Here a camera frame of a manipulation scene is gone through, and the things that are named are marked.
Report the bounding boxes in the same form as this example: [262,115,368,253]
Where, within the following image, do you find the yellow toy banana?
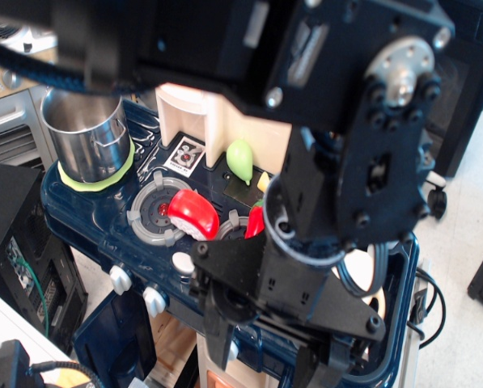
[257,171,271,193]

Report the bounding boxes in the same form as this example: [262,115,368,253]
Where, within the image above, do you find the green round mat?
[57,139,136,193]

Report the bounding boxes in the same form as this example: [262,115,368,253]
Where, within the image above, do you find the grey toy burner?
[216,209,248,240]
[127,171,190,247]

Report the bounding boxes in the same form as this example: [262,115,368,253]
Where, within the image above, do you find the round grey push button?
[172,251,195,276]

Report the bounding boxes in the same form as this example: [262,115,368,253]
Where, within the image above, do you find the red toy chili pepper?
[244,200,265,239]

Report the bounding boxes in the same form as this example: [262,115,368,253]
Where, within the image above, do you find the cream toy jug bottle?
[343,245,387,319]

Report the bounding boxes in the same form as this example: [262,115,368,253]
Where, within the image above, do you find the white wooden toy stove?
[0,21,57,171]

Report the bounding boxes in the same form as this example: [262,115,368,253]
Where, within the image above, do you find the yellow object bottom left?
[40,369,91,387]

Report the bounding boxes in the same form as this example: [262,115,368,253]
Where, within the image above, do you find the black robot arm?
[0,1,454,387]

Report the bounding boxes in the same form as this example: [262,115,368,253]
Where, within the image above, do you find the white middle stove knob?
[142,287,167,318]

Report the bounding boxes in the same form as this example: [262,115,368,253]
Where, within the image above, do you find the cream toy shelf tower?
[155,83,291,174]

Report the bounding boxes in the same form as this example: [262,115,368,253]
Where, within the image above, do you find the black computer case left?
[0,164,87,353]

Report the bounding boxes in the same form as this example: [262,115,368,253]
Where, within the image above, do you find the white left stove knob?
[109,265,132,295]

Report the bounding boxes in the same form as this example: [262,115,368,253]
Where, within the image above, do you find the red and white toy sushi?
[167,189,219,241]

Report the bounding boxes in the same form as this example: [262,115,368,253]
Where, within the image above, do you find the white wheeled stand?
[426,171,447,220]

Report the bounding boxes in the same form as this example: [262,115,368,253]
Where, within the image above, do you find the black computer case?
[426,1,483,177]
[0,164,87,353]

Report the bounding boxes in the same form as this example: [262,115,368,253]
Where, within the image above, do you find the grey right toy burner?
[216,209,248,240]

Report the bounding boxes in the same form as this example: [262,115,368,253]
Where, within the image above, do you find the stainless steel pot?
[40,88,130,183]

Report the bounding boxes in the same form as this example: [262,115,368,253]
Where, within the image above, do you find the navy toy kitchen counter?
[41,102,418,387]

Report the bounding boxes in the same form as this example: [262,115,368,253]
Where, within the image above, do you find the black cable at right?
[406,266,447,350]

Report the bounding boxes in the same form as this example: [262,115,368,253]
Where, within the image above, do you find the black computer case right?
[426,1,483,177]

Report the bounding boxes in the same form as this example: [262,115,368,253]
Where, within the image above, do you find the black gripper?
[191,173,385,387]

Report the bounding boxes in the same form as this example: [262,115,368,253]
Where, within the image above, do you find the grey left toy burner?
[127,171,190,247]

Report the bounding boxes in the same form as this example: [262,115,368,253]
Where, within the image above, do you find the black braided cable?
[0,345,104,388]

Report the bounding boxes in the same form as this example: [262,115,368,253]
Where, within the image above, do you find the green toy pear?
[227,139,253,186]

